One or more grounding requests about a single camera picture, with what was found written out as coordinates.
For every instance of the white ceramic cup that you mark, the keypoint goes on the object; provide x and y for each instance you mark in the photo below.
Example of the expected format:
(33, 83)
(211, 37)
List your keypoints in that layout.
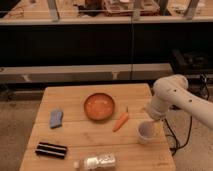
(146, 132)

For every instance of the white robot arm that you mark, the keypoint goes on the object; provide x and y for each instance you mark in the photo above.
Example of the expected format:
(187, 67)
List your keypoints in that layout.
(173, 90)

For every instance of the orange plate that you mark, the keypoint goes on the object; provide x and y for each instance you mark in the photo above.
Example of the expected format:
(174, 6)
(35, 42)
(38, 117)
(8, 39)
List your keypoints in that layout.
(99, 106)

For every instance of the orange carrot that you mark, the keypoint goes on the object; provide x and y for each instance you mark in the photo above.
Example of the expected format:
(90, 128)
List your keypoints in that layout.
(121, 121)

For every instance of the wooden table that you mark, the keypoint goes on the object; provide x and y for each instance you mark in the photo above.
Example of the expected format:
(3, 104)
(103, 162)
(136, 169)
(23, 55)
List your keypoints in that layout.
(85, 138)

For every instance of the long metal shelf bench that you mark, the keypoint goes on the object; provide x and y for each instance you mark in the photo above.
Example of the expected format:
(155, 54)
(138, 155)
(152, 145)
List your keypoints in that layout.
(84, 73)

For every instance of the blue sponge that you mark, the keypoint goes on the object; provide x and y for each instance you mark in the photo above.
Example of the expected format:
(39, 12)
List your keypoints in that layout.
(56, 118)

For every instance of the clear plastic bottle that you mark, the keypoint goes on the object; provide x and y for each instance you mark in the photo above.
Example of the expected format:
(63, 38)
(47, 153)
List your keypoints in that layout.
(99, 161)

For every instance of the black rectangular case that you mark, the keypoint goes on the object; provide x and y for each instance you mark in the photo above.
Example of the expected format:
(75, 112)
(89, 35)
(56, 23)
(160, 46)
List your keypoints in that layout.
(52, 150)

